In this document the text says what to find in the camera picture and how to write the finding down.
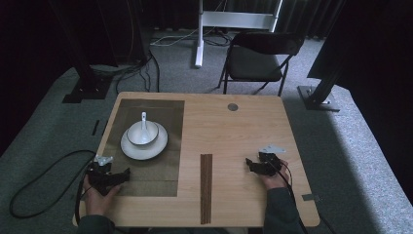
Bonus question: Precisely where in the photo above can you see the black folding chair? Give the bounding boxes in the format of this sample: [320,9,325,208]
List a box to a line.
[216,30,306,98]

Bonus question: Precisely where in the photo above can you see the white round plate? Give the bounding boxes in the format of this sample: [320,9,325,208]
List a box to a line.
[120,121,169,161]

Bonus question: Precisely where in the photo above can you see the person's right hand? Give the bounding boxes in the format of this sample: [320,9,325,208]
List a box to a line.
[259,159,291,191]

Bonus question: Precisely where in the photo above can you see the person's left hand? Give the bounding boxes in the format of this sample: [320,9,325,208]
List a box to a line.
[82,176,123,216]

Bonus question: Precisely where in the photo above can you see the black stand with metal foot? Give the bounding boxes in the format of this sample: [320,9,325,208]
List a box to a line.
[297,0,346,113]

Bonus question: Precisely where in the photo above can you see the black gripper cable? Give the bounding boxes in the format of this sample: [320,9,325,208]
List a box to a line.
[9,149,97,225]
[272,161,337,234]

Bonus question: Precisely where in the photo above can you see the black floor cable bundle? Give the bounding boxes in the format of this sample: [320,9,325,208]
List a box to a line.
[91,48,161,95]

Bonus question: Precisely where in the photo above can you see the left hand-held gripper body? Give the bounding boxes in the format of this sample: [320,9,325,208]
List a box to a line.
[86,155,123,197]

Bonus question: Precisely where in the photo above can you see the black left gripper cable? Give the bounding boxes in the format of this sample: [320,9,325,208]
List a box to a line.
[9,149,97,225]

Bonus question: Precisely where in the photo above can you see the black stand with base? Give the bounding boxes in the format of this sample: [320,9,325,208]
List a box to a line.
[48,0,113,104]

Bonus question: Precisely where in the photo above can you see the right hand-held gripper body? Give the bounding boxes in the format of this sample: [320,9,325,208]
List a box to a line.
[257,143,287,177]

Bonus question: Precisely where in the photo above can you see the white floor cable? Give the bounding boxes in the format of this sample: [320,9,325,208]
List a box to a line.
[149,27,200,48]

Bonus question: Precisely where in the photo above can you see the white ceramic spoon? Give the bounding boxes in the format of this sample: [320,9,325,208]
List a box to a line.
[137,111,153,138]

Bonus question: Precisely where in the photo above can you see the brown placemat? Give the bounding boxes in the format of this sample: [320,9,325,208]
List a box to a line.
[101,98,185,198]

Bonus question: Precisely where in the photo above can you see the white bowl with dark rim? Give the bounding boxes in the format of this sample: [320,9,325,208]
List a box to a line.
[126,120,160,146]

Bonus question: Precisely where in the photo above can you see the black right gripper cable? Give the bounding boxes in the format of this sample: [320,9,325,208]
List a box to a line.
[272,161,337,234]

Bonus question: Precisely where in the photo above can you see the white metal stand frame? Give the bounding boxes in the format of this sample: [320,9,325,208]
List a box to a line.
[193,0,283,69]

